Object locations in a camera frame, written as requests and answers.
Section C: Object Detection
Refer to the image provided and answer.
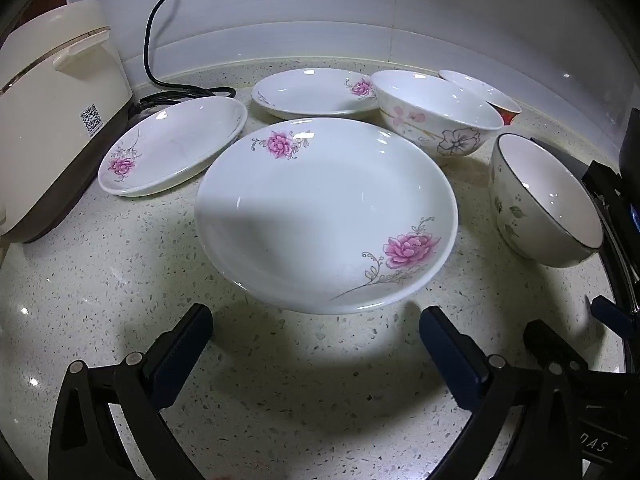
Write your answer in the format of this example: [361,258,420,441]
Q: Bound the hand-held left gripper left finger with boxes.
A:
[47,303,215,480]

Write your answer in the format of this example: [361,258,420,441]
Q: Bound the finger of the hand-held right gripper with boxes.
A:
[524,319,588,373]
[592,297,633,336]

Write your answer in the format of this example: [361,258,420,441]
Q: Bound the cream rice cooker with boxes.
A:
[0,0,135,244]

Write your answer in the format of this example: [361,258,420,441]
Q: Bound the black power cable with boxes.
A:
[131,0,236,118]

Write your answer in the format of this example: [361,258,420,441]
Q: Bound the white bowl outlined flowers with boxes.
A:
[371,70,505,158]

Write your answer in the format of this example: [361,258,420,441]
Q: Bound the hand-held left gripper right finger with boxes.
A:
[419,306,585,480]

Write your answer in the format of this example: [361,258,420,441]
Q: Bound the white bowl dark rim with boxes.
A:
[489,133,606,267]

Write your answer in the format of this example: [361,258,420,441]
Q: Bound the black gas stove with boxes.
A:
[581,159,640,241]

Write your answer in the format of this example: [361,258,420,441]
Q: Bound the white bowl red base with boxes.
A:
[439,70,522,127]

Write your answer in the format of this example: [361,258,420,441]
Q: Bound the white plate pink flowers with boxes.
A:
[195,117,459,315]
[97,97,248,197]
[251,67,382,121]

